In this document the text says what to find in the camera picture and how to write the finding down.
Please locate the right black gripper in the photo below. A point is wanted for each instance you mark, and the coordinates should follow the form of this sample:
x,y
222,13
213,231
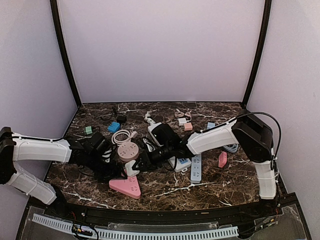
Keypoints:
x,y
148,163

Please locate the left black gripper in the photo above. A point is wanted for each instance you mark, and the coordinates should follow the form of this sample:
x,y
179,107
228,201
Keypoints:
x,y
112,173

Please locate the white square charger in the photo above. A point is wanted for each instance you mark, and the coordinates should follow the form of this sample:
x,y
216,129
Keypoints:
x,y
129,169

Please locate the pink round socket base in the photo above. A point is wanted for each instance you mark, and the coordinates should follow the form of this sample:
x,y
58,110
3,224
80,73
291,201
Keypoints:
x,y
128,151

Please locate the white multicolour power strip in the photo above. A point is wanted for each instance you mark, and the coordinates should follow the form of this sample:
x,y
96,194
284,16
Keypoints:
x,y
180,150

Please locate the pink triangular power socket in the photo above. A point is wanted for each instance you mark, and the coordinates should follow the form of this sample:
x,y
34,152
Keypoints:
x,y
129,187

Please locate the blue square plug adapter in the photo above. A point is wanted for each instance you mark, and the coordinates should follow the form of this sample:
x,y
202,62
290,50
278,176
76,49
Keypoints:
x,y
114,127

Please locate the green plug adapter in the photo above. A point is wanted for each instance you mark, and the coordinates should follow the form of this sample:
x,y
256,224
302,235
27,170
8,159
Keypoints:
x,y
88,130

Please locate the black power adapter brick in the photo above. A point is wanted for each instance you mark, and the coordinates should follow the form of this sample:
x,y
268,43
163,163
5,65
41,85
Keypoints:
x,y
121,119

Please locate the pink charger plug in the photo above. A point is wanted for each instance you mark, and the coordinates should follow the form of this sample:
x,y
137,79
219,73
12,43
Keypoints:
x,y
188,126

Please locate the white charger with pink cable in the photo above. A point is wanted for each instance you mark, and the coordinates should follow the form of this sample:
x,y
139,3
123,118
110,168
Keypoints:
x,y
183,117

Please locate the light blue charger plug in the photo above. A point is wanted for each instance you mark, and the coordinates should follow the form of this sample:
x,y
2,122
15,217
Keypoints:
x,y
210,125

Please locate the pink square plug adapter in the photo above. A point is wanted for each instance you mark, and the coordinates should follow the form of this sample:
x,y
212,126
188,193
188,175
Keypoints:
x,y
222,159

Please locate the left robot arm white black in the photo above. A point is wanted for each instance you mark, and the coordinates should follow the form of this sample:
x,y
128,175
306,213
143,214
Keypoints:
x,y
15,147

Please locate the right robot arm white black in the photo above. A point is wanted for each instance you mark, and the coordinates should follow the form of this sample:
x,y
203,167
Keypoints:
x,y
253,135

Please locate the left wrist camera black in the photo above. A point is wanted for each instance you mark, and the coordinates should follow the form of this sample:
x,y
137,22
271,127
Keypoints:
x,y
99,146

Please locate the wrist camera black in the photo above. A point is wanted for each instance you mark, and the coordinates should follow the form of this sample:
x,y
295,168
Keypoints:
x,y
163,133
99,146

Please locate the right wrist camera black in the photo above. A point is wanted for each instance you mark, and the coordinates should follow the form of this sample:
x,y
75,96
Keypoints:
x,y
163,133

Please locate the white slotted cable duct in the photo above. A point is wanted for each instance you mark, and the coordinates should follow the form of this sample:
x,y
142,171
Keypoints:
x,y
135,232

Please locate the black front rail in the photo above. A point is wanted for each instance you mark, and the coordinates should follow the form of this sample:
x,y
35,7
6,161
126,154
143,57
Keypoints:
x,y
240,215

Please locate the left black frame post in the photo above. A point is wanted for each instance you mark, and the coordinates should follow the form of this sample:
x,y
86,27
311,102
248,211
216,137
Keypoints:
x,y
63,52

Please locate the black frame post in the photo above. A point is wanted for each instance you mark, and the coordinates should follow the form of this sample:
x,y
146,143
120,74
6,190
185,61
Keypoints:
x,y
258,53
63,52

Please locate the right black frame post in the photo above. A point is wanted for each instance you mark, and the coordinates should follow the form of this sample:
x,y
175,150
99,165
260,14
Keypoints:
x,y
258,53

